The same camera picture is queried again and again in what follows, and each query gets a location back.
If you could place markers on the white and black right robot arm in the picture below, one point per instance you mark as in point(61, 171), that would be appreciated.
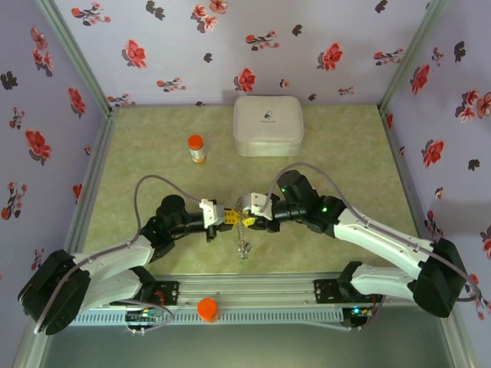
point(376, 237)

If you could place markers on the keyring bunch with coloured tags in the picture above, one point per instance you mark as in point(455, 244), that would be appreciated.
point(242, 245)

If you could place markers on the orange capped pill bottle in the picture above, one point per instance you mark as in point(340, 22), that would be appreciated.
point(197, 151)

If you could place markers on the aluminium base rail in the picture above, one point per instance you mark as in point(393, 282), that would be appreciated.
point(249, 289)

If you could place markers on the aluminium frame post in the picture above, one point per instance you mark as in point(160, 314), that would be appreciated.
point(411, 57)
point(78, 57)

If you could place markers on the small circuit board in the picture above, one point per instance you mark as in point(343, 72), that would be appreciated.
point(360, 311)
point(144, 316)

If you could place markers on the orange plastic cylinder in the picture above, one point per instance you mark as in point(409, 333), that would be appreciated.
point(207, 308)

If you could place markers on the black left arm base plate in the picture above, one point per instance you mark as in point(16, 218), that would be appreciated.
point(170, 291)

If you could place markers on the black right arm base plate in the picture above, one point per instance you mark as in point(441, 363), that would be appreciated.
point(326, 291)

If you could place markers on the white zipped medicine pouch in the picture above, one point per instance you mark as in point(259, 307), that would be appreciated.
point(268, 126)

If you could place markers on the aluminium frame side rail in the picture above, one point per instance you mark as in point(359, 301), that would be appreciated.
point(96, 172)
point(404, 172)

